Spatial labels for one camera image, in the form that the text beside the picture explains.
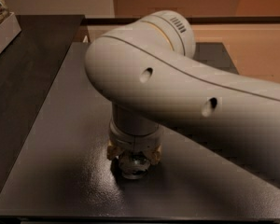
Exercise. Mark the dark wooden side table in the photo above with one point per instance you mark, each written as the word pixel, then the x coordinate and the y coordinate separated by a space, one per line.
pixel 28 67

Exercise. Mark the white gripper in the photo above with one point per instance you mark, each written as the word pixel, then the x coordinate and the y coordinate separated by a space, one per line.
pixel 135 140

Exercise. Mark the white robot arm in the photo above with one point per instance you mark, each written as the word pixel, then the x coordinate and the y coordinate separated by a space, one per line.
pixel 146 69

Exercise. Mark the silver green 7up can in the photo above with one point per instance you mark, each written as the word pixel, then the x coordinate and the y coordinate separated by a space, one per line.
pixel 133 165

